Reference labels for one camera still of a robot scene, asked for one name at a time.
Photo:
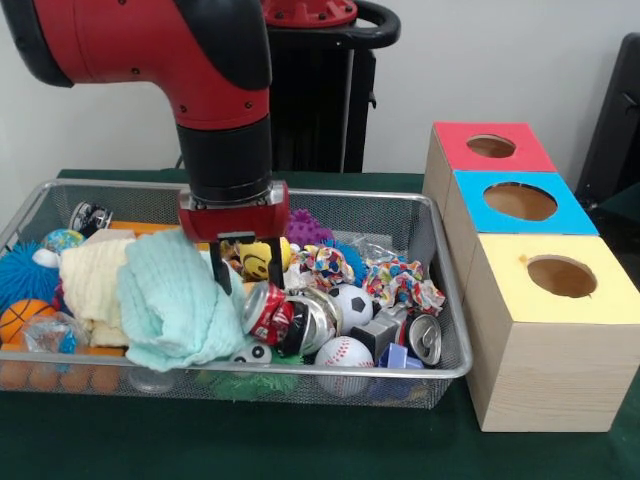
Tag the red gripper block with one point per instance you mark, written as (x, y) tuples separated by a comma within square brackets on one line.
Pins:
[(235, 222)]

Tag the yellow smiley ball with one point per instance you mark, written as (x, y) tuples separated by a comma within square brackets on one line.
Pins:
[(255, 260)]

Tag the mint green knitted cloth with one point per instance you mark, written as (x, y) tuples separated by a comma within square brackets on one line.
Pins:
[(175, 305)]

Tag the cream knitted cloth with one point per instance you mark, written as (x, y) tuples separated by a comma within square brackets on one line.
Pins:
[(95, 285)]

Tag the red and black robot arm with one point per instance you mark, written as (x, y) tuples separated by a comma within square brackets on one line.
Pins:
[(150, 50)]

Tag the shallow clear mesh bin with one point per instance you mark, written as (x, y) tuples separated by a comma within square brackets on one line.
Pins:
[(445, 330)]

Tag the wooden box with three holes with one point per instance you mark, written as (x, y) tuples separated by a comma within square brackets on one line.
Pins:
[(540, 350)]

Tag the red crushed can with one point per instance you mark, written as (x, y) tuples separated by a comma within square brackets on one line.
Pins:
[(268, 315)]

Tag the purple spiky toy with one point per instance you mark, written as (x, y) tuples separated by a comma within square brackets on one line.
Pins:
[(308, 228)]

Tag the small soccer ball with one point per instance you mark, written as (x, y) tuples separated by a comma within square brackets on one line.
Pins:
[(353, 308)]

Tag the white toy baseball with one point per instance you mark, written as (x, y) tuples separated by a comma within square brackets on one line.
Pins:
[(343, 355)]

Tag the silver topped dark can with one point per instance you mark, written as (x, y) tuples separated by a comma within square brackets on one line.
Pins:
[(88, 217)]

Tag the dark green table cloth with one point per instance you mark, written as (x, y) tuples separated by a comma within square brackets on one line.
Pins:
[(300, 440)]

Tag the small globe ball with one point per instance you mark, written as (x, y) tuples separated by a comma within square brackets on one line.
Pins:
[(62, 241)]

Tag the silver crushed can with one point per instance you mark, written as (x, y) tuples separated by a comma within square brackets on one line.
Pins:
[(425, 338)]

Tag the blue spiky ball with eyes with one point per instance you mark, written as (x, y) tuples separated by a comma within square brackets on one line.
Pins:
[(22, 272)]

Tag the orange toy basketball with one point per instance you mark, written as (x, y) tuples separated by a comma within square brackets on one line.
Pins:
[(22, 320)]

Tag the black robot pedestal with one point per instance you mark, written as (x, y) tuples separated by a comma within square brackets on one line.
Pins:
[(330, 100)]

